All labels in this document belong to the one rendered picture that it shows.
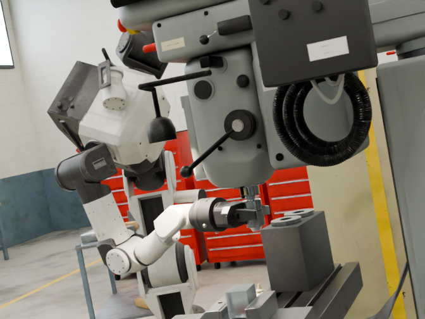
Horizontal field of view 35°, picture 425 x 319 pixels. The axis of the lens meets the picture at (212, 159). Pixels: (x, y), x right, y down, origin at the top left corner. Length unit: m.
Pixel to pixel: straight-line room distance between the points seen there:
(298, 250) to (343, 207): 1.49
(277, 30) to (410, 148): 0.37
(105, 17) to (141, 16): 10.75
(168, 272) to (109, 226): 0.44
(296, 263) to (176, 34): 0.74
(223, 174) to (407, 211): 0.44
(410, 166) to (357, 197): 1.99
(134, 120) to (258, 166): 0.55
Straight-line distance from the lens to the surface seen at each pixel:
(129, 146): 1.98
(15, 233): 12.50
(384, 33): 1.45
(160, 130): 1.66
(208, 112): 1.57
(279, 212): 6.46
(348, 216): 3.39
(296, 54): 1.21
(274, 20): 1.23
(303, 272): 1.93
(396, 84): 1.39
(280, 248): 1.93
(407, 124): 1.39
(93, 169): 1.93
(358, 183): 3.35
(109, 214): 1.95
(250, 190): 1.63
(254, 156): 1.54
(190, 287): 2.36
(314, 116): 1.47
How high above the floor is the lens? 1.47
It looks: 3 degrees down
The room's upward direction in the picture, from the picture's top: 11 degrees counter-clockwise
